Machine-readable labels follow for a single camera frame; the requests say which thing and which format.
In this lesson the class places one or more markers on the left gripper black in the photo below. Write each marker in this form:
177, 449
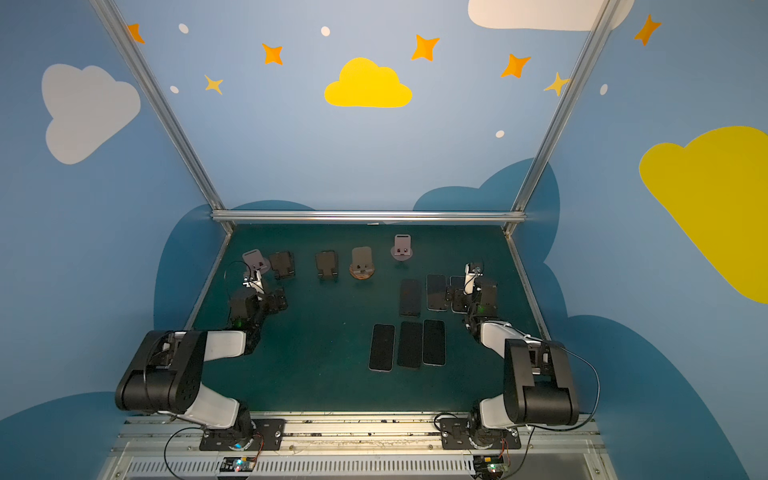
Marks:
271, 301

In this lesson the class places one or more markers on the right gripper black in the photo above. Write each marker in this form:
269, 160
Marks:
471, 295

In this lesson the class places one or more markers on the white-edged phone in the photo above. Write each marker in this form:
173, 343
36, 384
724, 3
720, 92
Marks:
456, 281

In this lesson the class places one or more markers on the black folding phone stand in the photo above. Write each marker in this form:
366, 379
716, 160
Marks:
282, 264

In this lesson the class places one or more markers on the grey round stand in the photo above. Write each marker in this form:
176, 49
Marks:
256, 261
402, 249

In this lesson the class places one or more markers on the light blue phone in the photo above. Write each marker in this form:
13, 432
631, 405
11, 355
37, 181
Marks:
434, 343

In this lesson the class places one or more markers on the dark phone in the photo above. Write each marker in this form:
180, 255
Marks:
410, 345
410, 298

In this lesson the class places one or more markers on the pink-edged phone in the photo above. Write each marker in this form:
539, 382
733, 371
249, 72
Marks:
381, 355

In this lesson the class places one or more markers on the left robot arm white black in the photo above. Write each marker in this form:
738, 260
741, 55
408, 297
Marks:
165, 374

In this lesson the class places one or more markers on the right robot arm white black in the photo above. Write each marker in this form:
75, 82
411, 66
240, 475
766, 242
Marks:
537, 385

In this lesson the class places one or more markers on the black stand back left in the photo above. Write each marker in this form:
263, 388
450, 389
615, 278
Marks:
327, 265

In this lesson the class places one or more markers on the round wooden phone stand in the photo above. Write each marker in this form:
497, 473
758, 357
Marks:
362, 266

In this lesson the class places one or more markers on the right controller board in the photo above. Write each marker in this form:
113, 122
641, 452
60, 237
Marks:
488, 467

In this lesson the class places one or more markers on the controller board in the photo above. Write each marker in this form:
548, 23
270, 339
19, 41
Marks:
239, 465
488, 467

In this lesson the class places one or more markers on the left controller board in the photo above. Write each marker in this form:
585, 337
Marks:
239, 465

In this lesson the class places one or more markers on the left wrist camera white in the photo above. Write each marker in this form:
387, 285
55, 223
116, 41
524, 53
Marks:
253, 280

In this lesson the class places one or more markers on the horizontal aluminium frame bar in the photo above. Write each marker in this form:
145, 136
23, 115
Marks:
327, 217

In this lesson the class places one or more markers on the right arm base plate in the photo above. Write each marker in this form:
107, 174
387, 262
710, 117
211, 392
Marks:
463, 433

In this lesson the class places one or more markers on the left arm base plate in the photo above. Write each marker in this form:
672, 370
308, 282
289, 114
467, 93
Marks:
264, 434

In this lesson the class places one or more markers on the aluminium mounting rail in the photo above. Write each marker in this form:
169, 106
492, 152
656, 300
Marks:
352, 445

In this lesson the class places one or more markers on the left aluminium frame post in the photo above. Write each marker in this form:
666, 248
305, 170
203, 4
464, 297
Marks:
113, 22

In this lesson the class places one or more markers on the aluminium frame post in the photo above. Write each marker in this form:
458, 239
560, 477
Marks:
580, 74
113, 22

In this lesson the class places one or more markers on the right aluminium frame post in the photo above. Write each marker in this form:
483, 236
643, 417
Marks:
580, 74

